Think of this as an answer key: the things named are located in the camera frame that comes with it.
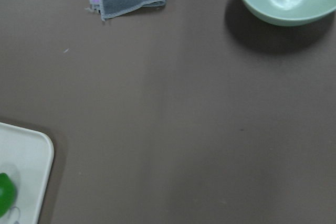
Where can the green lime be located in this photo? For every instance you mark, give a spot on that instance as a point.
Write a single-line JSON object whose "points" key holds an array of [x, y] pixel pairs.
{"points": [[8, 193]]}

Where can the white rabbit print tray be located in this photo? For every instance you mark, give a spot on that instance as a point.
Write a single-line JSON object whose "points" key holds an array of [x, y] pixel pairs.
{"points": [[26, 157]]}

